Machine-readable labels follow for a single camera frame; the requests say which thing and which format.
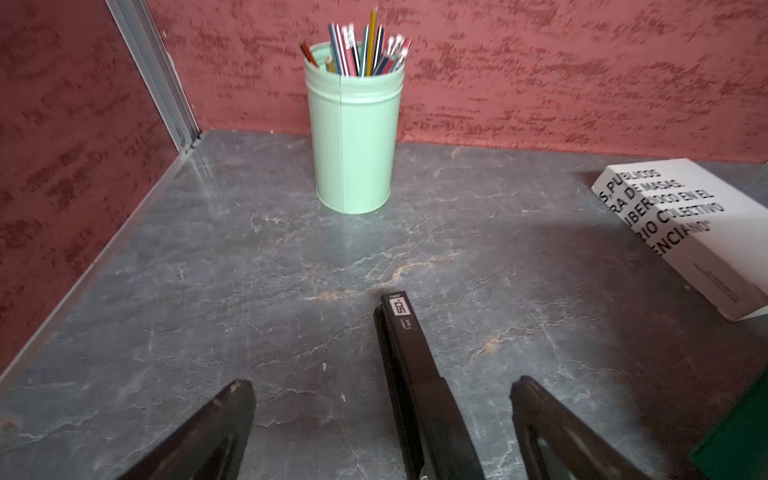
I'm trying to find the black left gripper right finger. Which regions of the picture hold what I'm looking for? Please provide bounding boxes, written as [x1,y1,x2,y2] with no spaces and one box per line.
[510,376,648,479]

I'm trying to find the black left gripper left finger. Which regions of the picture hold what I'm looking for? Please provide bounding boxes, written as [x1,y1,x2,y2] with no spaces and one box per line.
[121,379,256,479]

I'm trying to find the green jewelry box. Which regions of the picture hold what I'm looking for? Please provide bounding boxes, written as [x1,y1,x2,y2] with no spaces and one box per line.
[690,370,767,479]

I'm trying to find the white book black text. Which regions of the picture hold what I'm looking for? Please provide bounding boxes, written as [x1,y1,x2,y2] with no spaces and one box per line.
[591,158,767,321]

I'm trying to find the mint green pencil cup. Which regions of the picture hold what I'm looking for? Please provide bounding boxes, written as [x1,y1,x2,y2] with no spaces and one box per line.
[304,61,405,214]

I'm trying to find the coloured pencils bundle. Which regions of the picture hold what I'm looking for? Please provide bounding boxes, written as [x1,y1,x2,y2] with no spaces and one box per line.
[299,6,414,78]

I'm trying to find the aluminium left corner post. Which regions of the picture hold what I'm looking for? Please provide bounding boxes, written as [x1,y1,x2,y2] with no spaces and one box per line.
[105,0,201,153]

